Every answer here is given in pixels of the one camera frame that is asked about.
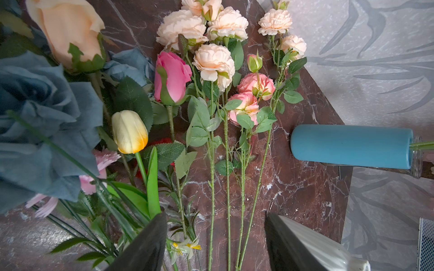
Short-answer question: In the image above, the blue hydrangea flower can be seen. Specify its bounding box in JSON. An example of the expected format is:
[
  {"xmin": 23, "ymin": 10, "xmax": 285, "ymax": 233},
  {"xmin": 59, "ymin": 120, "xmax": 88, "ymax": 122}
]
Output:
[{"xmin": 0, "ymin": 47, "xmax": 155, "ymax": 214}]

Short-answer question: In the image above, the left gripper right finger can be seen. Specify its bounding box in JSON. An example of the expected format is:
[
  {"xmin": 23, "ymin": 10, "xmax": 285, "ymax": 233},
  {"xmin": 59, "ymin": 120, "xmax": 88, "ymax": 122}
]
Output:
[{"xmin": 264, "ymin": 213, "xmax": 322, "ymax": 271}]

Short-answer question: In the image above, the small pink rose stem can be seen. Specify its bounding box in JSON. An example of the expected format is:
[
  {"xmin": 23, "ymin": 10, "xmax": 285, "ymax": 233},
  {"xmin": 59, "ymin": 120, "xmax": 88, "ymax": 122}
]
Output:
[{"xmin": 228, "ymin": 55, "xmax": 275, "ymax": 271}]

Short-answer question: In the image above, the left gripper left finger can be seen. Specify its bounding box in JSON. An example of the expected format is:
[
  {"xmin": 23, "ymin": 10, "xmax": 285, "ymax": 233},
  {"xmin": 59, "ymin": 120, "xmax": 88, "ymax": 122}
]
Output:
[{"xmin": 106, "ymin": 213, "xmax": 167, "ymax": 271}]

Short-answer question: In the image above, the white ribbed vase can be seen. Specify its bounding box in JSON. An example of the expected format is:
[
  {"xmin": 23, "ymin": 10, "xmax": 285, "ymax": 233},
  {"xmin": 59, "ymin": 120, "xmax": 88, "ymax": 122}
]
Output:
[{"xmin": 279, "ymin": 216, "xmax": 371, "ymax": 271}]

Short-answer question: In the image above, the red carnation stem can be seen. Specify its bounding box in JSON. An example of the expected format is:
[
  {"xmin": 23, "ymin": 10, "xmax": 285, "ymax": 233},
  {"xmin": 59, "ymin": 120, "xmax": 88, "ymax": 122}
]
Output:
[{"xmin": 134, "ymin": 138, "xmax": 172, "ymax": 180}]

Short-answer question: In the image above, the teal ceramic vase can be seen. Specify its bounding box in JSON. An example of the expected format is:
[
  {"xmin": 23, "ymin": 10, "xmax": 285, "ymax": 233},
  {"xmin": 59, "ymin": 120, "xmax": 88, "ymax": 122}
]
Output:
[{"xmin": 289, "ymin": 124, "xmax": 415, "ymax": 169}]

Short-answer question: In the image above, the yellow tulip stem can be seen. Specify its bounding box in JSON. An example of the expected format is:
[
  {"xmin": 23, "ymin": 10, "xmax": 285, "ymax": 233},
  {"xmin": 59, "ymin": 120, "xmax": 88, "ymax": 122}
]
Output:
[{"xmin": 112, "ymin": 110, "xmax": 162, "ymax": 219}]

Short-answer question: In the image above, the small pink flower sprig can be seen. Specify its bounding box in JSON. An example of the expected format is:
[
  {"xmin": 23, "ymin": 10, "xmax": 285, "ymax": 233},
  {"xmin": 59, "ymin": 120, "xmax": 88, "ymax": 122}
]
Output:
[{"xmin": 25, "ymin": 149, "xmax": 121, "ymax": 218}]

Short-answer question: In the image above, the cream rose cluster stem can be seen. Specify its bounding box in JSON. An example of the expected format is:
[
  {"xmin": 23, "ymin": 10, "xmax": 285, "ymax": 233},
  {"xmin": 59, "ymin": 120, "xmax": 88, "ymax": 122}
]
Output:
[{"xmin": 237, "ymin": 0, "xmax": 308, "ymax": 271}]

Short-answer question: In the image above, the peach rose on hydrangea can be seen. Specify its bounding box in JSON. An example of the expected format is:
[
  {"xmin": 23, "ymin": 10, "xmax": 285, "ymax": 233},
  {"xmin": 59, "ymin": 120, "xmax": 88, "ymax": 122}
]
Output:
[{"xmin": 26, "ymin": 0, "xmax": 106, "ymax": 72}]

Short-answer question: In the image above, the pale peach rose cluster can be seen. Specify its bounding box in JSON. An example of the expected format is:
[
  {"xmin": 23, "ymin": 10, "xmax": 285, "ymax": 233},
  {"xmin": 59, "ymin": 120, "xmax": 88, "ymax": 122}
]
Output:
[{"xmin": 155, "ymin": 0, "xmax": 250, "ymax": 271}]

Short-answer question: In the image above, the white wire mesh basket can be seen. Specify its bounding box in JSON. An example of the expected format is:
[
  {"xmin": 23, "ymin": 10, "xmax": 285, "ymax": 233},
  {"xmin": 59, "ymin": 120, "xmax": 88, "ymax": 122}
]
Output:
[{"xmin": 417, "ymin": 218, "xmax": 434, "ymax": 271}]

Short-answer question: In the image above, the magenta rose bud stem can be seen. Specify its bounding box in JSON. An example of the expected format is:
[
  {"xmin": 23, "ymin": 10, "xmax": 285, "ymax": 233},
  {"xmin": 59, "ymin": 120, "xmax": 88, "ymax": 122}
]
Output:
[{"xmin": 154, "ymin": 51, "xmax": 192, "ymax": 141}]

